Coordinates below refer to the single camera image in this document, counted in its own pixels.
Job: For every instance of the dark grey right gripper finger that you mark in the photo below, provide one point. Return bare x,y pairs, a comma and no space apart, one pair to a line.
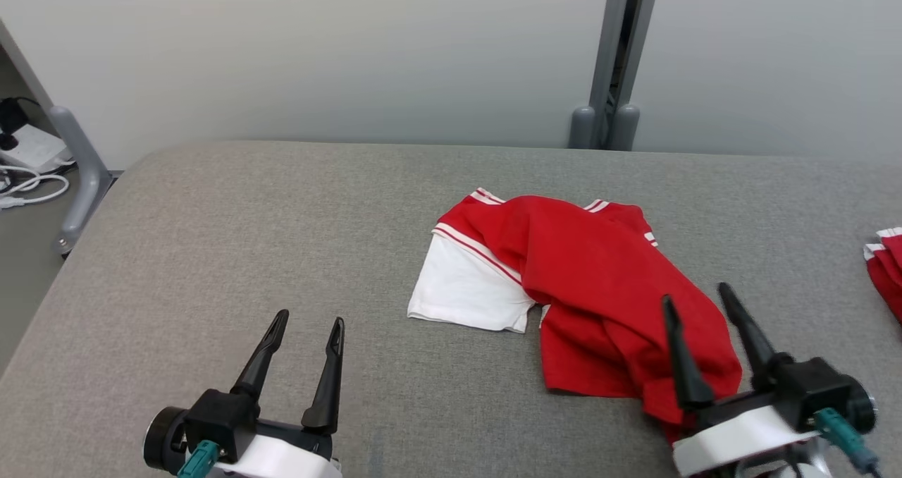
754,344
687,379

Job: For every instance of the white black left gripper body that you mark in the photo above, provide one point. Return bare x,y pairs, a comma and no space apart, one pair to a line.
282,460

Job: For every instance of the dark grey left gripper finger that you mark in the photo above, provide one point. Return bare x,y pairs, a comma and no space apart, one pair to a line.
264,354
328,393

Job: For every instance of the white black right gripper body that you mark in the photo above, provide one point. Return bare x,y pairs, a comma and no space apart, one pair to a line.
740,436

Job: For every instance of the red basketball jersey white sleeves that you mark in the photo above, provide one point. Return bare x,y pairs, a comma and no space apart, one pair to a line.
599,273

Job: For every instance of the red jerseys pile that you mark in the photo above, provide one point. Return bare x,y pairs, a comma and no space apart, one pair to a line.
889,266

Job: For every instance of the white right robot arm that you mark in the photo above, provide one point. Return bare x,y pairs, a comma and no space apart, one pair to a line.
810,469

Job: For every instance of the white power strip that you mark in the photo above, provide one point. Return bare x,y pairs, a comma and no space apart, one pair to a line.
35,146

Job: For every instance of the black power plug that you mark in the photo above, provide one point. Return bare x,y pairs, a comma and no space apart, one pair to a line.
10,118

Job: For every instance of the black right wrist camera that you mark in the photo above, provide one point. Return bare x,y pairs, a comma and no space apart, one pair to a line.
810,386

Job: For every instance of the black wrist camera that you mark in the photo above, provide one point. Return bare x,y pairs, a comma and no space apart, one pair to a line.
810,386
218,414

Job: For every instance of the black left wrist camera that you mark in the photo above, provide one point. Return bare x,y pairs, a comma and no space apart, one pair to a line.
218,414

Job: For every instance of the grey cylindrical post foot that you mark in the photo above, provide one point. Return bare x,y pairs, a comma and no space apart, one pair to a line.
582,129
626,129

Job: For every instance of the grey metal partition post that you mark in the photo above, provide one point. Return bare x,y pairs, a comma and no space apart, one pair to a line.
609,41

